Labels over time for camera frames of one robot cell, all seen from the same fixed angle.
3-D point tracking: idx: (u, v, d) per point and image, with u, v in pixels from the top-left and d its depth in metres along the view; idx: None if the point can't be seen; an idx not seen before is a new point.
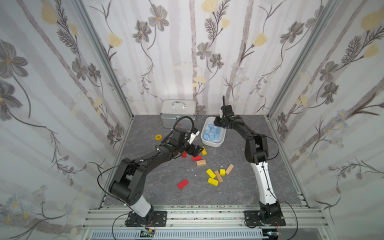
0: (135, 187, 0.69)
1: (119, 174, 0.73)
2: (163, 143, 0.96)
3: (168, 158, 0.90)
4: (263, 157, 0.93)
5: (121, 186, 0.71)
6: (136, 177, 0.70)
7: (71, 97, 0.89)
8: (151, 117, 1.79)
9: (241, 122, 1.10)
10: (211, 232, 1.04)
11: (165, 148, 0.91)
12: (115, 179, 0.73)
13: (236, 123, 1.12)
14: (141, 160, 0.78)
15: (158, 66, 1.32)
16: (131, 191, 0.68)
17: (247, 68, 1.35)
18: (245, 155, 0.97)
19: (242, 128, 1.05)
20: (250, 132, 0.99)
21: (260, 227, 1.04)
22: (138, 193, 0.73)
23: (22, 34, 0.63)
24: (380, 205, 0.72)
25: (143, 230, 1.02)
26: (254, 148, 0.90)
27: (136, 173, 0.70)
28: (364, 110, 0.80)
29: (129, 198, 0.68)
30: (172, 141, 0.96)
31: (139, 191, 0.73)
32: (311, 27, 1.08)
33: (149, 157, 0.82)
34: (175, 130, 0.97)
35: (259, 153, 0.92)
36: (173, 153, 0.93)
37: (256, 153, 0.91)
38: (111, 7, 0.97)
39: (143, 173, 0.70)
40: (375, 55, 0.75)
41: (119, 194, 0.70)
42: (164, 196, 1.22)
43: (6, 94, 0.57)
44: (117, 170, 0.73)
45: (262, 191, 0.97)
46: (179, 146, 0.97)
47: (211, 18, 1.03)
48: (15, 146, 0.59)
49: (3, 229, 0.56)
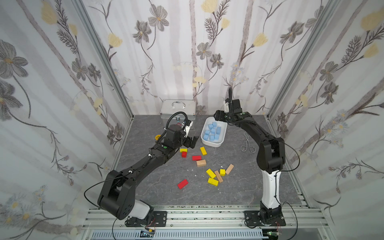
0: (123, 202, 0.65)
1: (106, 189, 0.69)
2: (157, 145, 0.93)
3: (162, 162, 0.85)
4: (279, 165, 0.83)
5: (110, 199, 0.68)
6: (123, 192, 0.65)
7: (71, 97, 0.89)
8: (151, 117, 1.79)
9: (251, 121, 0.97)
10: (211, 232, 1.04)
11: (158, 151, 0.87)
12: (103, 193, 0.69)
13: (244, 122, 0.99)
14: (130, 171, 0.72)
15: (158, 66, 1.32)
16: (120, 206, 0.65)
17: (247, 68, 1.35)
18: (259, 162, 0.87)
19: (253, 129, 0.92)
20: (264, 134, 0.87)
21: (260, 227, 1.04)
22: (129, 207, 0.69)
23: (22, 34, 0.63)
24: (380, 205, 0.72)
25: (143, 230, 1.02)
26: (269, 155, 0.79)
27: (123, 188, 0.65)
28: (364, 110, 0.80)
29: (118, 213, 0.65)
30: (166, 141, 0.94)
31: (130, 203, 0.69)
32: (311, 27, 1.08)
33: (140, 166, 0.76)
34: (168, 130, 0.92)
35: (275, 160, 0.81)
36: (168, 154, 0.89)
37: (272, 161, 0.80)
38: (111, 7, 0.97)
39: (130, 187, 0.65)
40: (375, 55, 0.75)
41: (109, 208, 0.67)
42: (165, 196, 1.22)
43: (6, 94, 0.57)
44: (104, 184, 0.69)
45: (266, 196, 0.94)
46: (174, 146, 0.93)
47: (211, 18, 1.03)
48: (15, 146, 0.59)
49: (3, 229, 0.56)
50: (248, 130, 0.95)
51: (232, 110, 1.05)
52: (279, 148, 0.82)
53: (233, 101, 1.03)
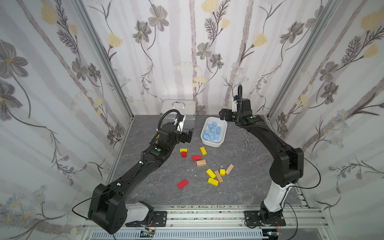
0: (112, 218, 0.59)
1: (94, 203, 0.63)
2: (150, 147, 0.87)
3: (156, 166, 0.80)
4: (295, 179, 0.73)
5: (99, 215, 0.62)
6: (112, 208, 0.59)
7: (71, 97, 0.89)
8: (151, 118, 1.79)
9: (263, 127, 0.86)
10: (211, 232, 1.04)
11: (151, 155, 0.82)
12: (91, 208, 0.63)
13: (255, 128, 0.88)
14: (118, 184, 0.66)
15: (158, 66, 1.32)
16: (110, 222, 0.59)
17: (247, 68, 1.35)
18: (272, 175, 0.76)
19: (266, 136, 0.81)
20: (280, 144, 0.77)
21: (260, 227, 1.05)
22: (121, 219, 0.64)
23: (22, 34, 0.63)
24: (380, 205, 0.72)
25: (143, 230, 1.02)
26: (287, 168, 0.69)
27: (110, 203, 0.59)
28: (364, 110, 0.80)
29: (109, 229, 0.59)
30: (160, 143, 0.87)
31: (121, 217, 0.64)
32: (311, 27, 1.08)
33: (129, 177, 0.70)
34: (160, 132, 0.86)
35: (292, 173, 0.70)
36: (162, 158, 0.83)
37: (288, 175, 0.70)
38: (111, 7, 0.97)
39: (119, 202, 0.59)
40: (375, 55, 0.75)
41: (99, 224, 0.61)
42: (165, 196, 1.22)
43: (6, 94, 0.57)
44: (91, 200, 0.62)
45: (272, 202, 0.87)
46: (169, 147, 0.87)
47: (211, 18, 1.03)
48: (15, 146, 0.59)
49: (4, 229, 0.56)
50: (261, 138, 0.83)
51: (242, 112, 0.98)
52: (298, 160, 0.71)
53: (242, 102, 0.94)
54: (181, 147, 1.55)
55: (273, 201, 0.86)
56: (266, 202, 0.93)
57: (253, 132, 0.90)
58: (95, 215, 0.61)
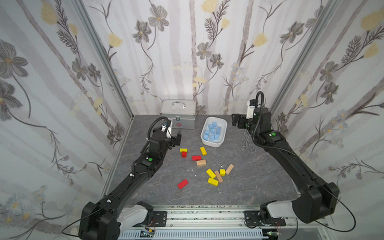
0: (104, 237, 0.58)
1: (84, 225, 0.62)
2: (142, 157, 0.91)
3: (149, 175, 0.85)
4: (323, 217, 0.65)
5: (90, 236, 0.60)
6: (103, 227, 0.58)
7: (71, 97, 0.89)
8: (151, 117, 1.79)
9: (286, 151, 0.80)
10: (211, 232, 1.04)
11: (143, 165, 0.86)
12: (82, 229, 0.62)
13: (277, 151, 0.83)
14: (109, 201, 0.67)
15: (158, 66, 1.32)
16: None
17: (247, 68, 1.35)
18: (296, 208, 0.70)
19: (290, 163, 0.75)
20: (309, 177, 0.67)
21: (260, 227, 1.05)
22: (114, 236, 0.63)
23: (22, 34, 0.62)
24: (380, 205, 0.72)
25: (143, 230, 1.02)
26: (317, 207, 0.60)
27: (100, 221, 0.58)
28: (364, 110, 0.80)
29: None
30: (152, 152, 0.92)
31: (114, 234, 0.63)
32: (311, 27, 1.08)
33: (120, 192, 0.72)
34: (151, 141, 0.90)
35: (321, 212, 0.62)
36: (154, 167, 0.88)
37: (316, 213, 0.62)
38: (111, 7, 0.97)
39: (110, 220, 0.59)
40: (375, 55, 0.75)
41: None
42: (164, 196, 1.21)
43: (6, 94, 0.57)
44: (80, 221, 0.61)
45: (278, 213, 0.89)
46: (159, 156, 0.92)
47: (211, 18, 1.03)
48: (15, 146, 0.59)
49: (4, 228, 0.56)
50: (285, 163, 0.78)
51: (260, 127, 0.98)
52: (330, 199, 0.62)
53: (262, 116, 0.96)
54: (181, 147, 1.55)
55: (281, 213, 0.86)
56: (270, 207, 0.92)
57: (273, 153, 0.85)
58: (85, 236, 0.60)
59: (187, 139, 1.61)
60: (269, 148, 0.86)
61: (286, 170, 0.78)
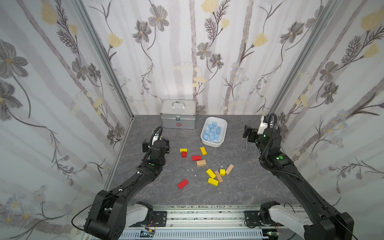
0: (115, 222, 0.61)
1: (95, 212, 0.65)
2: (144, 163, 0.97)
3: (151, 179, 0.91)
4: None
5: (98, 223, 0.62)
6: (115, 211, 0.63)
7: (71, 97, 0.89)
8: (151, 117, 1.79)
9: (295, 175, 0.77)
10: (211, 232, 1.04)
11: (147, 169, 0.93)
12: (91, 217, 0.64)
13: (286, 175, 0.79)
14: (120, 190, 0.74)
15: (158, 66, 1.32)
16: (111, 227, 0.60)
17: (247, 68, 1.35)
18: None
19: (300, 189, 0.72)
20: (321, 205, 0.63)
21: (260, 227, 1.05)
22: (119, 228, 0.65)
23: (22, 34, 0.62)
24: (380, 205, 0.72)
25: (143, 230, 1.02)
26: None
27: (115, 205, 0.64)
28: (364, 110, 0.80)
29: (109, 236, 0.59)
30: (153, 158, 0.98)
31: (120, 225, 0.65)
32: (311, 27, 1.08)
33: (130, 184, 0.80)
34: (153, 148, 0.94)
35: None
36: (156, 172, 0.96)
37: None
38: (111, 7, 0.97)
39: (123, 204, 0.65)
40: (375, 55, 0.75)
41: (97, 233, 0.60)
42: (164, 196, 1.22)
43: (6, 94, 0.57)
44: (93, 206, 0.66)
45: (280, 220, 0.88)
46: (160, 162, 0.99)
47: (211, 18, 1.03)
48: (15, 146, 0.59)
49: (3, 229, 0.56)
50: (295, 190, 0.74)
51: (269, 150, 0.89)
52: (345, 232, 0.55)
53: (272, 139, 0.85)
54: (181, 147, 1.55)
55: (282, 222, 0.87)
56: (273, 212, 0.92)
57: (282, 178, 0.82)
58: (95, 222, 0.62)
59: (187, 139, 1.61)
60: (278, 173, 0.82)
61: (296, 197, 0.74)
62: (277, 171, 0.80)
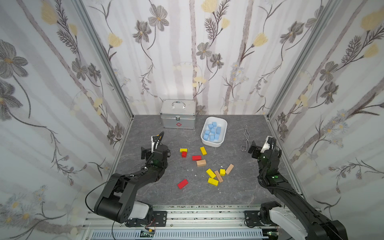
0: (126, 201, 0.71)
1: (107, 191, 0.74)
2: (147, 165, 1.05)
3: (154, 179, 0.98)
4: None
5: (110, 202, 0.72)
6: (128, 191, 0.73)
7: (71, 97, 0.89)
8: (151, 117, 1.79)
9: (290, 191, 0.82)
10: (210, 232, 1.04)
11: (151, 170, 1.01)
12: (104, 195, 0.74)
13: (282, 191, 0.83)
14: (132, 175, 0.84)
15: (158, 66, 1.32)
16: (122, 205, 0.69)
17: (247, 68, 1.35)
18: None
19: (296, 203, 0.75)
20: (312, 214, 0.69)
21: (260, 227, 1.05)
22: (128, 209, 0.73)
23: (22, 34, 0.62)
24: (379, 205, 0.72)
25: (143, 230, 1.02)
26: None
27: (127, 185, 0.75)
28: (364, 110, 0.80)
29: (119, 214, 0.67)
30: (156, 160, 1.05)
31: (129, 206, 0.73)
32: (311, 27, 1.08)
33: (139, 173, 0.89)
34: (155, 152, 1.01)
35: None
36: (159, 174, 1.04)
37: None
38: (111, 7, 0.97)
39: (135, 185, 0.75)
40: (375, 55, 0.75)
41: (108, 210, 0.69)
42: (164, 196, 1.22)
43: (6, 94, 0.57)
44: (106, 186, 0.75)
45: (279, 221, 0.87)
46: (163, 165, 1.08)
47: (211, 18, 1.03)
48: (15, 146, 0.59)
49: (3, 229, 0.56)
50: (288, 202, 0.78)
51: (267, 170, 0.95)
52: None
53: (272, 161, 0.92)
54: (181, 147, 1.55)
55: (281, 225, 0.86)
56: (273, 213, 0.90)
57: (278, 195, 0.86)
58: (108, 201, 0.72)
59: (187, 139, 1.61)
60: (276, 189, 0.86)
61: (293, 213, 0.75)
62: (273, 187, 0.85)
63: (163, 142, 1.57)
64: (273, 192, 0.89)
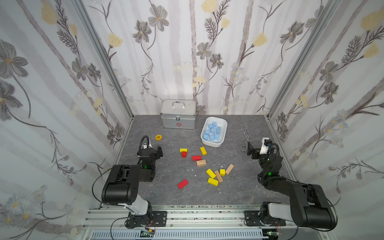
0: (133, 181, 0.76)
1: (112, 177, 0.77)
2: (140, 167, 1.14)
3: (148, 180, 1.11)
4: (324, 221, 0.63)
5: (116, 186, 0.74)
6: (133, 172, 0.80)
7: (71, 97, 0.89)
8: (151, 117, 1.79)
9: (280, 177, 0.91)
10: (211, 232, 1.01)
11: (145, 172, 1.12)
12: (109, 180, 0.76)
13: (274, 180, 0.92)
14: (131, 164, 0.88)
15: (158, 66, 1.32)
16: (130, 185, 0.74)
17: (247, 68, 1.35)
18: (292, 213, 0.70)
19: (281, 182, 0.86)
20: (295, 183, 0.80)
21: (260, 227, 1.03)
22: (134, 191, 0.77)
23: (23, 34, 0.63)
24: (380, 205, 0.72)
25: (143, 230, 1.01)
26: (303, 198, 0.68)
27: (132, 168, 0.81)
28: (364, 110, 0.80)
29: (129, 194, 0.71)
30: (145, 163, 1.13)
31: (135, 188, 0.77)
32: (311, 27, 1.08)
33: None
34: (143, 157, 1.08)
35: (318, 212, 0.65)
36: (151, 175, 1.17)
37: (308, 207, 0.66)
38: (111, 7, 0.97)
39: (138, 167, 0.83)
40: (375, 55, 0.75)
41: (115, 194, 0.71)
42: (164, 196, 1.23)
43: (6, 94, 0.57)
44: (110, 173, 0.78)
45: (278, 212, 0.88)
46: (152, 166, 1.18)
47: (211, 18, 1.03)
48: (15, 146, 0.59)
49: (3, 229, 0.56)
50: (278, 184, 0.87)
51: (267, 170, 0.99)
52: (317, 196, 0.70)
53: (272, 166, 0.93)
54: (181, 147, 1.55)
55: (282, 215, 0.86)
56: (270, 206, 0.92)
57: (274, 187, 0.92)
58: (114, 185, 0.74)
59: (187, 139, 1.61)
60: (269, 181, 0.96)
61: (283, 191, 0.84)
62: (269, 180, 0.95)
63: (163, 143, 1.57)
64: (270, 189, 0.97)
